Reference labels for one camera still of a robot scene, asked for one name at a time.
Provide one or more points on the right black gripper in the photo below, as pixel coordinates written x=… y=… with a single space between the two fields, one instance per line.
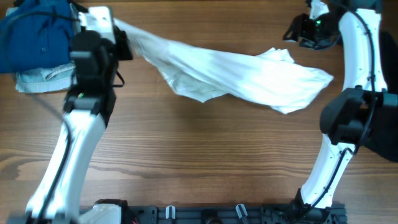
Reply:
x=299 y=29

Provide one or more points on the folded blue shirt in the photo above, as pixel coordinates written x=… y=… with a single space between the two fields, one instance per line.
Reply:
x=36 y=36

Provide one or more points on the black garment at right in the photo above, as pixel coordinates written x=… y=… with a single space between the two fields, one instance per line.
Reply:
x=383 y=140

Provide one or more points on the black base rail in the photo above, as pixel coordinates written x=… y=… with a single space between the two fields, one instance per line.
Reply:
x=265 y=214

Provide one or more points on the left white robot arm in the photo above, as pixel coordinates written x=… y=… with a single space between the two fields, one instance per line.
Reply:
x=87 y=109

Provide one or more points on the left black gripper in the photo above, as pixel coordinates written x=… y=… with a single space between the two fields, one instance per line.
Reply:
x=122 y=43

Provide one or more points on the white t-shirt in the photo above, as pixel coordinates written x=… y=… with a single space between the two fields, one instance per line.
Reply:
x=271 y=78

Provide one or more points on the folded light blue garment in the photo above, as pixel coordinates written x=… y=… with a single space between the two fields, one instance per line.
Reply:
x=43 y=80

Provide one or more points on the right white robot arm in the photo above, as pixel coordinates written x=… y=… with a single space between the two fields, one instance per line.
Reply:
x=364 y=114

